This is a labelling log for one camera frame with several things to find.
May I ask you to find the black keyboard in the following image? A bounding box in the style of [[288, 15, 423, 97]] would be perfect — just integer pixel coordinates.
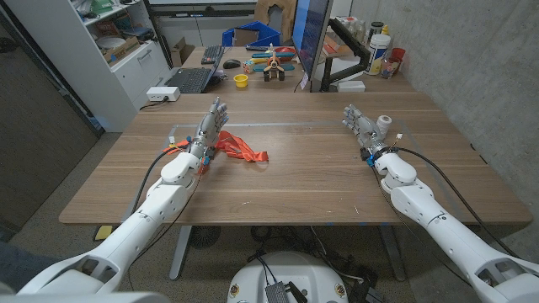
[[200, 45, 226, 66]]

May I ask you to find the black power strip cable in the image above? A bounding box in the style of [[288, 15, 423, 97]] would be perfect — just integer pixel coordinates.
[[138, 97, 170, 112]]

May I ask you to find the white shelf cabinet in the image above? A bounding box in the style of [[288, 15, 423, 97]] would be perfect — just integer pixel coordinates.
[[3, 0, 173, 134]]

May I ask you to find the white robot torso edge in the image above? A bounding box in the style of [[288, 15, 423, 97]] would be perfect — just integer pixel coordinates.
[[0, 280, 170, 303]]

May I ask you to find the yellow floor pad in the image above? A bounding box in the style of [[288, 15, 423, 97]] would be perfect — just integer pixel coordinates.
[[93, 225, 114, 242]]

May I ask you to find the flat computer monitor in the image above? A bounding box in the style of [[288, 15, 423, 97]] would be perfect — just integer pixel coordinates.
[[291, 0, 334, 93]]

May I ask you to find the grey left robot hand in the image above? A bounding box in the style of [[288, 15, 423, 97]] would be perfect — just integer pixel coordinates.
[[188, 96, 231, 160]]

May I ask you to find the blue plastic bin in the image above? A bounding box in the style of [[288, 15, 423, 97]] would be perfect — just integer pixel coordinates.
[[221, 20, 282, 48]]

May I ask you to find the white power strip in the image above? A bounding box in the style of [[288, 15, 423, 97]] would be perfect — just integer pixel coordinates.
[[146, 86, 181, 103]]

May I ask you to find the blue jeans leg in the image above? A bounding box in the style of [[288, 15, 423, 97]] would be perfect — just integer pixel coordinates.
[[0, 242, 81, 292]]

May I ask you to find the red orange ribbon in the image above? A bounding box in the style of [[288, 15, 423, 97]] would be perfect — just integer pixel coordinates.
[[166, 130, 270, 174]]

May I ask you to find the small white box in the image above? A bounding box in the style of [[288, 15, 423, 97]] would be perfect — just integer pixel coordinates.
[[336, 80, 366, 93]]

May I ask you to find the black laptop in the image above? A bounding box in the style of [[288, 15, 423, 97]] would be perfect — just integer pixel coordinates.
[[166, 45, 227, 94]]

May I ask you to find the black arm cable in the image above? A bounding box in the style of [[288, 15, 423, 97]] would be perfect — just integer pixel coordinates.
[[395, 146, 521, 258], [130, 145, 182, 215]]

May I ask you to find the small cardboard box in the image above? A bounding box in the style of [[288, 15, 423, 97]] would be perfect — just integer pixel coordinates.
[[170, 36, 195, 67]]

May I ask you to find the dark lid bottle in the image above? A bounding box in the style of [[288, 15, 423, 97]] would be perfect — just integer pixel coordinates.
[[368, 21, 385, 43]]

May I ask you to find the clear glass jar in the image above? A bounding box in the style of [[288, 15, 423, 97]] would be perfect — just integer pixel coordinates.
[[381, 57, 401, 80]]

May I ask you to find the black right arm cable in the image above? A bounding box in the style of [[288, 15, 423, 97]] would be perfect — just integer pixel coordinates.
[[395, 146, 521, 258]]

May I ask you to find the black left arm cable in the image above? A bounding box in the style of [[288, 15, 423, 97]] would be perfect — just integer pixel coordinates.
[[130, 145, 182, 215]]

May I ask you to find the wooden toy airplane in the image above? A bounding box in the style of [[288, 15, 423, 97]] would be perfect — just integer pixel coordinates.
[[251, 43, 298, 82]]

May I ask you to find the small white cup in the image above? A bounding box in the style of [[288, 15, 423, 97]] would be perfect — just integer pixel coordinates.
[[376, 114, 393, 138]]

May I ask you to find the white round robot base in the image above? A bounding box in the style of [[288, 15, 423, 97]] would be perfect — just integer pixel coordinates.
[[227, 251, 350, 303]]

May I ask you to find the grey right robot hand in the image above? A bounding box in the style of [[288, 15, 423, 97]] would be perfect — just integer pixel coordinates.
[[341, 104, 390, 157]]

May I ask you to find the brown cardboard sheet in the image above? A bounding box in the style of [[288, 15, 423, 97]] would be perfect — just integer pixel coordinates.
[[254, 0, 298, 33]]

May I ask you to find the white wipes canister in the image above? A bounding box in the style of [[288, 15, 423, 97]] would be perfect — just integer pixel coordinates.
[[365, 33, 392, 77]]

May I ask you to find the black floor fan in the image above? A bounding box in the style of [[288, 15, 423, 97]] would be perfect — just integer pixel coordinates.
[[188, 226, 221, 249]]

